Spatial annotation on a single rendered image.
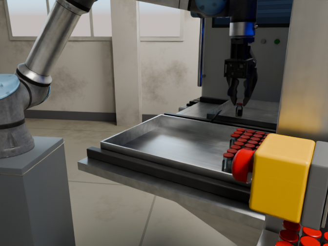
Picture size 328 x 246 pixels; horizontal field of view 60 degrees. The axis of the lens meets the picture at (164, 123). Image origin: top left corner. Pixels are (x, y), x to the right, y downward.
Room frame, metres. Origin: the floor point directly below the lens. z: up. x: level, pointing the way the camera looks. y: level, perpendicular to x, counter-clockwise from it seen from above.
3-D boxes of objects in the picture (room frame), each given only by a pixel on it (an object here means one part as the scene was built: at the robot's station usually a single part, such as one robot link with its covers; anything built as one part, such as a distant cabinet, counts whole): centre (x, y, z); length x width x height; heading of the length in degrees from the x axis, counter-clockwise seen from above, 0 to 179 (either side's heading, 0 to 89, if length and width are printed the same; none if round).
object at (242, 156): (0.31, -0.10, 0.99); 0.04 x 0.04 x 0.04; 59
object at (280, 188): (0.29, -0.14, 0.99); 0.08 x 0.07 x 0.07; 59
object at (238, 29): (0.89, -0.24, 1.15); 0.08 x 0.08 x 0.05
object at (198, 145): (0.62, -0.07, 0.90); 0.34 x 0.26 x 0.04; 59
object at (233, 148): (0.56, -0.16, 0.90); 0.18 x 0.02 x 0.05; 149
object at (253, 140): (0.55, -0.18, 0.90); 0.18 x 0.02 x 0.05; 149
